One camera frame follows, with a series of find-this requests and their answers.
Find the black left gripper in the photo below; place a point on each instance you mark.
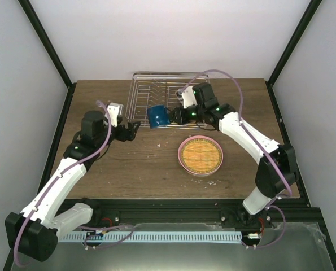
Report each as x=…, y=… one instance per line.
x=123, y=137

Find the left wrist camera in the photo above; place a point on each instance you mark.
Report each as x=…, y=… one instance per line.
x=115, y=111

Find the dark blue mug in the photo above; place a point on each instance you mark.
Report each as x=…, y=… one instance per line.
x=158, y=116

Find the metal wire dish rack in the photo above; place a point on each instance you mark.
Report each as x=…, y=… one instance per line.
x=149, y=89

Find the right black frame post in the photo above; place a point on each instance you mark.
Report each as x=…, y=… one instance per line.
x=298, y=32

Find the light blue slotted cable duct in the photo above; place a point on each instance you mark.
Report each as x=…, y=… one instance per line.
x=156, y=237

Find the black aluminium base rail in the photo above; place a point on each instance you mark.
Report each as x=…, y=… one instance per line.
x=138, y=211

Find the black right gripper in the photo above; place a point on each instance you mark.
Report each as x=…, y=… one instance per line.
x=171, y=116

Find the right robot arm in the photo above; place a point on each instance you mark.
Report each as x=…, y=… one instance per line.
x=277, y=164

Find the pink plate with woven pattern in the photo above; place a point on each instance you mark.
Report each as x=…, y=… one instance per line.
x=200, y=155

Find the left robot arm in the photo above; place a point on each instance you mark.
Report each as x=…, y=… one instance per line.
x=36, y=230

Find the left black frame post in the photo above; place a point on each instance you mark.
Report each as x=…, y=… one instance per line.
x=34, y=20

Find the black frame post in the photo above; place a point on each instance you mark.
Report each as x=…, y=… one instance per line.
x=34, y=20
x=298, y=32

